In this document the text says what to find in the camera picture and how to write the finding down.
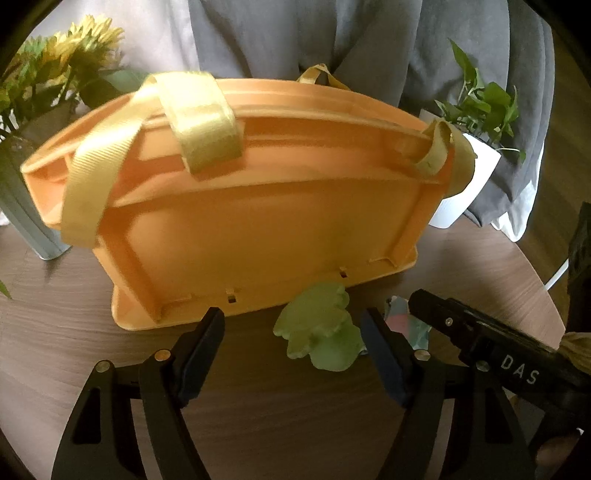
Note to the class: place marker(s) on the green frog plush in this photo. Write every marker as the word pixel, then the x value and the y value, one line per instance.
pixel 317 324

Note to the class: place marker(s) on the white metal floor lamp hoop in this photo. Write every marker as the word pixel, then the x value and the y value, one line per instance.
pixel 557 275

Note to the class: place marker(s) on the green pothos plant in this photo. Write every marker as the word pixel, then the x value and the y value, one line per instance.
pixel 484 110

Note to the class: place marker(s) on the sunflower bouquet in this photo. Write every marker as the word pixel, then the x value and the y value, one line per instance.
pixel 82 65

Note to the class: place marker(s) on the grey ribbed vase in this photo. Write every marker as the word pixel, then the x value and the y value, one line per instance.
pixel 16 202

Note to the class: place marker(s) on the white plant pot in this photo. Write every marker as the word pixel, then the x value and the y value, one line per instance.
pixel 477 163

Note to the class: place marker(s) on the pastel rolled cloth toy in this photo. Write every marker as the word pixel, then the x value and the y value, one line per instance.
pixel 400 320

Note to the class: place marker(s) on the orange plastic crate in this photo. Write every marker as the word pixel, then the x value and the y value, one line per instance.
pixel 195 192

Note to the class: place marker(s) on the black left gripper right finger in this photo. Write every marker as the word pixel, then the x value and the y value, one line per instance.
pixel 457 424

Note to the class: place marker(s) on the grey curtain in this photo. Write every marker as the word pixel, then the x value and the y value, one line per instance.
pixel 400 52

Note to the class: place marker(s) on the pale pink curtain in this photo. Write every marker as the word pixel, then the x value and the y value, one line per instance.
pixel 158 35

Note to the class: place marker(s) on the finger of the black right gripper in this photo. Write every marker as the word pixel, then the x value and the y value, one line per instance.
pixel 515 360

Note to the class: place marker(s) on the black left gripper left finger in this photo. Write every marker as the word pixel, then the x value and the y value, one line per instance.
pixel 99 440

